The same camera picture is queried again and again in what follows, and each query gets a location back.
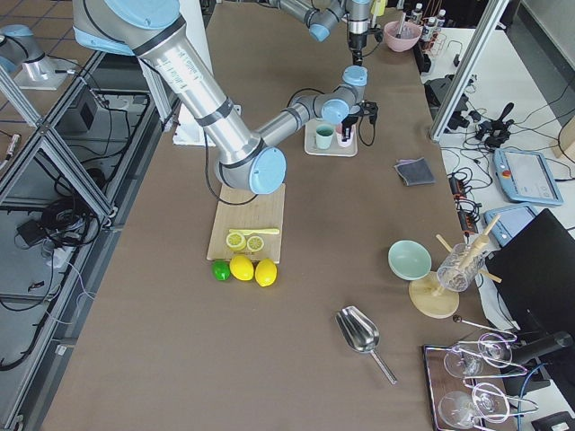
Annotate green plastic cup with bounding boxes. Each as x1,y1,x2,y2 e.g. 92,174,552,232
314,124,334,150

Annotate clear glass mug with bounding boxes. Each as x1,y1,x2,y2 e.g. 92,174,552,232
437,243,486,292

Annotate yellow lemon left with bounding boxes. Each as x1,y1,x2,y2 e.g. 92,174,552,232
229,255,255,281

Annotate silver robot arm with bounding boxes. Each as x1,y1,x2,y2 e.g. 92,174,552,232
261,0,384,66
73,1,371,195

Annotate yellow cup on rack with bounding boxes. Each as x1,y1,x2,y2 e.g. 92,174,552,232
371,0,387,17

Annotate pink bowl with ice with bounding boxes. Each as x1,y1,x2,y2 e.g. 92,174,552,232
384,21,422,52

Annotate green bowl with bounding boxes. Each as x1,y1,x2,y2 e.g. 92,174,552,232
388,240,432,281

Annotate bamboo cutting board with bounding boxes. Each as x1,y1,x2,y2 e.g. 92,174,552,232
207,184,286,264

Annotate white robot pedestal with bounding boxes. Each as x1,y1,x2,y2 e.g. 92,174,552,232
173,0,213,146

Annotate steel ice scoop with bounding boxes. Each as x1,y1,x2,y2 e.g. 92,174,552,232
336,305,397,384

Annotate pink plastic cup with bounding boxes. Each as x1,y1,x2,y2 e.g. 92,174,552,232
336,124,356,148

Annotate halved lemon piece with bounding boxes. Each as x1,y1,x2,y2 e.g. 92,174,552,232
226,232,247,251
246,235,265,253

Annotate grey folded cloth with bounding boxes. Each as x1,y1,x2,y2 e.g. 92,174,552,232
394,157,436,187

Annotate green lime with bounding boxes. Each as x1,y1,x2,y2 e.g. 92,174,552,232
211,260,231,281

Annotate wooden cup tree stand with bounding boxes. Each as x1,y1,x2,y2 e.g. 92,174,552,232
409,215,502,319

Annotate yellow lemon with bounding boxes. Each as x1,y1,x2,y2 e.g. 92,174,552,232
229,255,255,281
254,259,278,287

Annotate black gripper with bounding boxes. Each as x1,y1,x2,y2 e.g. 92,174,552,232
341,101,378,141
348,24,382,66

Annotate wine glass rack tray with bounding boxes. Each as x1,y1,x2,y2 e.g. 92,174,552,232
422,331,538,430

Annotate yellow plastic knife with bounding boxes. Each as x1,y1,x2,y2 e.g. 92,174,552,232
228,228,280,235

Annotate yellow lemon right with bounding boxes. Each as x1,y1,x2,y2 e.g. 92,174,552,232
254,259,278,287

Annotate steel muddler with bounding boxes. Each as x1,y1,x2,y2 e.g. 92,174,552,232
395,13,406,39

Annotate teach pendant tablet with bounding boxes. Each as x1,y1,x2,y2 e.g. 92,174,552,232
493,148,563,207

